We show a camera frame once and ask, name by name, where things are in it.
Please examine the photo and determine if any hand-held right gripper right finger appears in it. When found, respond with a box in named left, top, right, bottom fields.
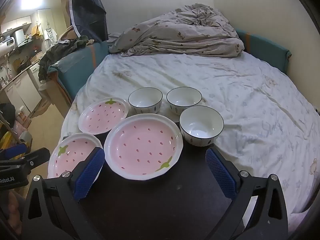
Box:
left=205, top=147, right=297, bottom=240

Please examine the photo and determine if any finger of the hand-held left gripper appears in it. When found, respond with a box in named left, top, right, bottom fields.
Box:
left=0, top=143, right=27, bottom=160
left=0, top=148, right=51, bottom=173

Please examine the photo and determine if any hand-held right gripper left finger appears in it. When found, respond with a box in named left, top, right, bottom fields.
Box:
left=21, top=147, right=105, bottom=240

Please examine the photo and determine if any small pink strawberry plate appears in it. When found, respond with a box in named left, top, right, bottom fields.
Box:
left=47, top=132, right=103, bottom=179
left=78, top=97, right=130, bottom=134

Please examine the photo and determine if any white fish-print bowl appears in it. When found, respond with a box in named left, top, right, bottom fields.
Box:
left=179, top=105, right=224, bottom=147
left=128, top=87, right=163, bottom=115
left=166, top=87, right=202, bottom=116

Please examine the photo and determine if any large pink strawberry plate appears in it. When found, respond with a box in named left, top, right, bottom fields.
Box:
left=104, top=113, right=184, bottom=181

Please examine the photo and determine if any yellow object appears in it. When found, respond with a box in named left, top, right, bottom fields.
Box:
left=0, top=132, right=16, bottom=152

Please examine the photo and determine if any grey box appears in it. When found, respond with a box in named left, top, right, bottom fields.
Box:
left=19, top=131, right=33, bottom=150

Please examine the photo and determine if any black bag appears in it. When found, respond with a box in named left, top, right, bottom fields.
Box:
left=0, top=103, right=16, bottom=127

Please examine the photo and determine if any white lower kitchen cabinet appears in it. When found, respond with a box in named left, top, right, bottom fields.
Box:
left=0, top=61, right=43, bottom=114

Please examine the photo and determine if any white kitchen cabinet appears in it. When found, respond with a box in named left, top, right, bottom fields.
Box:
left=0, top=61, right=43, bottom=114
left=1, top=16, right=32, bottom=34

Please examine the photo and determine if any black mat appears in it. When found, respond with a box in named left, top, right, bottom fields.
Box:
left=59, top=121, right=247, bottom=240

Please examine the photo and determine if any white printed bed sheet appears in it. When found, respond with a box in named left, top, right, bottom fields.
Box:
left=60, top=51, right=320, bottom=220

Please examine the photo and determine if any teal mattress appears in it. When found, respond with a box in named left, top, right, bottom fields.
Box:
left=47, top=29, right=292, bottom=100

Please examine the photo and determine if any pile of dark green clothes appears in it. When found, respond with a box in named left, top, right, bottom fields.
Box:
left=38, top=36, right=97, bottom=83

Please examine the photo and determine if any white water heater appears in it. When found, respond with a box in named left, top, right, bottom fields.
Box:
left=0, top=37, right=16, bottom=53

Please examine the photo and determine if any silver range hood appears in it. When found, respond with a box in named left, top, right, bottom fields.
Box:
left=12, top=29, right=27, bottom=47

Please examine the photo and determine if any white hanging shirt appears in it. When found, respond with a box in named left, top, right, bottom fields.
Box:
left=44, top=27, right=58, bottom=41

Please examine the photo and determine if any white upper kitchen cabinet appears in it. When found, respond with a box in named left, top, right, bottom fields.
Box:
left=1, top=16, right=32, bottom=34

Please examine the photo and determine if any tall white cupboard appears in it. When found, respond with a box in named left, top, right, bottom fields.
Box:
left=37, top=8, right=59, bottom=47

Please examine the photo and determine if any beige printed blanket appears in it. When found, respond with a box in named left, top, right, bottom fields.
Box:
left=108, top=4, right=245, bottom=58

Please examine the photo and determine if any dark blue hanging cloth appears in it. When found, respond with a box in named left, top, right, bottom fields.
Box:
left=69, top=0, right=108, bottom=43

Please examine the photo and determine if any wooden bed frame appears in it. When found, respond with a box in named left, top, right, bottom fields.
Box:
left=39, top=79, right=75, bottom=114

